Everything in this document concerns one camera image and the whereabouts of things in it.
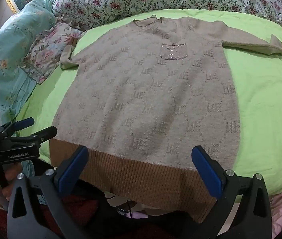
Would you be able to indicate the light green bed sheet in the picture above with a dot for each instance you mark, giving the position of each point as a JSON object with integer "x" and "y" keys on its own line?
{"x": 260, "y": 104}

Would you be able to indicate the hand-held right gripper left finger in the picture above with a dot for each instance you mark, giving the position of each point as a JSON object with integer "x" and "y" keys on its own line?
{"x": 72, "y": 172}

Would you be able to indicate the pink floral ruffled pillow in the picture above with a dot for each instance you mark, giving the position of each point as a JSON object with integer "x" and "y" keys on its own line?
{"x": 48, "y": 47}

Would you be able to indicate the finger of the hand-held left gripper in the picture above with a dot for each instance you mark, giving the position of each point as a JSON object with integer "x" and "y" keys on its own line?
{"x": 43, "y": 133}
{"x": 23, "y": 124}

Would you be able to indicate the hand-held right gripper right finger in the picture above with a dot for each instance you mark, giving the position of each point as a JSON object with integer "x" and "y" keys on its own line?
{"x": 207, "y": 172}

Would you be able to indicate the beige patterned knit sweater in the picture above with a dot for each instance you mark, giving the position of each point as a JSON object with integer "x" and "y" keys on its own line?
{"x": 143, "y": 92}

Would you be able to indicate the person's left hand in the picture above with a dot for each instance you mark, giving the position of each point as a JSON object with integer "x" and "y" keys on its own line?
{"x": 13, "y": 179}

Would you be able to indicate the person's dark red clothing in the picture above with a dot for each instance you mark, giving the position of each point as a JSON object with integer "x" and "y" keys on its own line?
{"x": 86, "y": 204}

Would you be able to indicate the teal pillow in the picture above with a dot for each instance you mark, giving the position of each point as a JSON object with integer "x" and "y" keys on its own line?
{"x": 11, "y": 34}

